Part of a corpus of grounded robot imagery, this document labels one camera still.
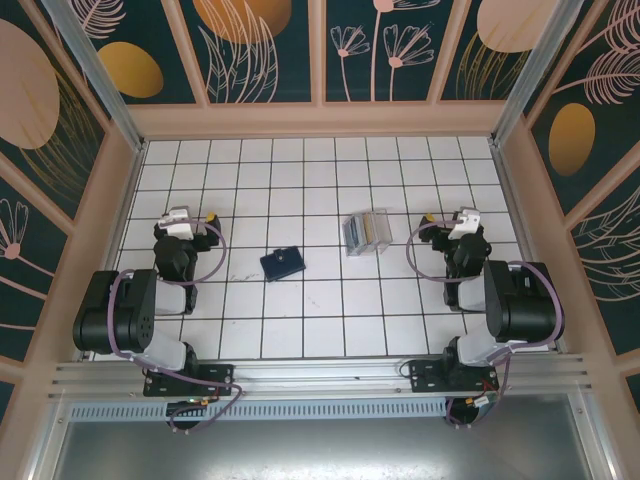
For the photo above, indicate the clear plastic card box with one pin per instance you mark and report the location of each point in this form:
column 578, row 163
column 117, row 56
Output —
column 375, row 235

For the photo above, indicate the navy card holder wallet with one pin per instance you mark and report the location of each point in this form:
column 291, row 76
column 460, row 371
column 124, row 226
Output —
column 282, row 265

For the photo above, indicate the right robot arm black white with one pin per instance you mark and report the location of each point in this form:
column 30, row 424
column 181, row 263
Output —
column 525, row 305

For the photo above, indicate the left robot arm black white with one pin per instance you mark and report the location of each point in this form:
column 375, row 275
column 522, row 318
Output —
column 115, row 320

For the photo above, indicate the gold credit card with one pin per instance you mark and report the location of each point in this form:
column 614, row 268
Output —
column 369, row 230

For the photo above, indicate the blue credit card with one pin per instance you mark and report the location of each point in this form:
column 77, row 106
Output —
column 354, row 235

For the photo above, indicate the yellow power connector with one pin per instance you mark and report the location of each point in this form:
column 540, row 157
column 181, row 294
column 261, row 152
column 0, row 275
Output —
column 477, row 401
column 204, row 401

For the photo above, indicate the grey metal sheet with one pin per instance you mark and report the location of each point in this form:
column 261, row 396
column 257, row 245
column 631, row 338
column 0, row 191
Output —
column 320, row 450

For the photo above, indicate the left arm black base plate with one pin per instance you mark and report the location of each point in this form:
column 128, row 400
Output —
column 215, row 377

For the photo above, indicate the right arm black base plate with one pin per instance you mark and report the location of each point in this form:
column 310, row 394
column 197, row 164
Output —
column 425, row 375

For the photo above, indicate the aluminium frame rail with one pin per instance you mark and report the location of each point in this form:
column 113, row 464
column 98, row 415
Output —
column 320, row 375

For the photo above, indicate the aluminium corner post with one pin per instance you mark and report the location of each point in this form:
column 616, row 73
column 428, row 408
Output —
column 97, row 75
column 527, row 75

